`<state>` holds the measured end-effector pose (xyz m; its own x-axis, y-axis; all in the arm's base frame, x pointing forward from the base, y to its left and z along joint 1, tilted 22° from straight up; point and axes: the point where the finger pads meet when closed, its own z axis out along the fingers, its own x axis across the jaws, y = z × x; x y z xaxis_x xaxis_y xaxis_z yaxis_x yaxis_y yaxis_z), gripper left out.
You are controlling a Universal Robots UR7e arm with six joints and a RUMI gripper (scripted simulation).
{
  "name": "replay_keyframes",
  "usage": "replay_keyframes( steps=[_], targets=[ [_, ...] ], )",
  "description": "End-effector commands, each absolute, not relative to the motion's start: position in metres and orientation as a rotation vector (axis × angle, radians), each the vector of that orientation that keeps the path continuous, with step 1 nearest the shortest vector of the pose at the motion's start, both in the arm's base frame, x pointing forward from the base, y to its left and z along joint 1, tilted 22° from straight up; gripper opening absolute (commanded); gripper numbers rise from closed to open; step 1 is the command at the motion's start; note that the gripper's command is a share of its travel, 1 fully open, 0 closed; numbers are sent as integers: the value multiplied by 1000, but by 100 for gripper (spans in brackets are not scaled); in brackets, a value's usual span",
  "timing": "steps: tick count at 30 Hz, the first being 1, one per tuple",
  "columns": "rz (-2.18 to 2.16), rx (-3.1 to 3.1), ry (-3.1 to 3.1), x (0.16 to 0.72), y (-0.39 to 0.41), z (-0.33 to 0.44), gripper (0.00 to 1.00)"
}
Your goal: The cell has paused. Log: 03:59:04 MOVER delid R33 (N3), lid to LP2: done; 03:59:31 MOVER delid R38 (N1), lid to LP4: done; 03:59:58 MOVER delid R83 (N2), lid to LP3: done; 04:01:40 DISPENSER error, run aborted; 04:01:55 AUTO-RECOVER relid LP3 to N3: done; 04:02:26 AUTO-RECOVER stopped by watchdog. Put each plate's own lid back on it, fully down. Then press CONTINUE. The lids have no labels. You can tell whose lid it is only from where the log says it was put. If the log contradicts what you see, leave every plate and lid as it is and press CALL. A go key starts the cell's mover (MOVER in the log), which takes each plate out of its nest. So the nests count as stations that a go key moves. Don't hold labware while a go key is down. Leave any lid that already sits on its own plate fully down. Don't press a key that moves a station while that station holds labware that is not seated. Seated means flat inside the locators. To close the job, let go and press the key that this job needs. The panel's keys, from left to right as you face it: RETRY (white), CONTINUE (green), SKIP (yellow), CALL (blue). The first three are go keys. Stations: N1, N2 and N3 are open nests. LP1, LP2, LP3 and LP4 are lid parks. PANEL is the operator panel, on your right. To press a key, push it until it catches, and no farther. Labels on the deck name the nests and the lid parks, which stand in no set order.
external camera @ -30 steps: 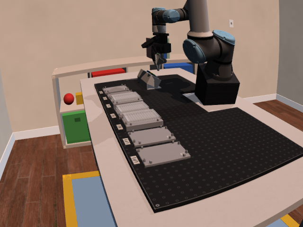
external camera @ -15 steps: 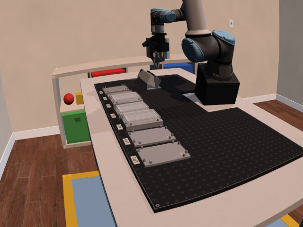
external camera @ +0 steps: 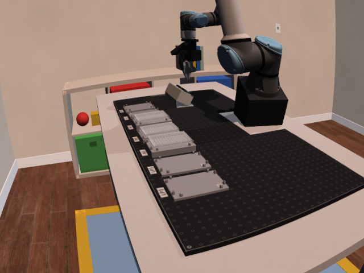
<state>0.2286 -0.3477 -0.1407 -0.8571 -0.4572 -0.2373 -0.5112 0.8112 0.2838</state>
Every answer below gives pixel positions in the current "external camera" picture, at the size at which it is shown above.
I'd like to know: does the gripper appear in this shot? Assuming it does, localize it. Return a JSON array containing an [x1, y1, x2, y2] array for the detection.
[[179, 39, 201, 80]]

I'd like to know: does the white button panel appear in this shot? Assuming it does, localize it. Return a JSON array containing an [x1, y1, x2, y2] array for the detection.
[[151, 83, 194, 108]]

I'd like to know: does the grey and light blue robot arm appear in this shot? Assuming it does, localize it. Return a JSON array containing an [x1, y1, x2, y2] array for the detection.
[[180, 0, 283, 98]]

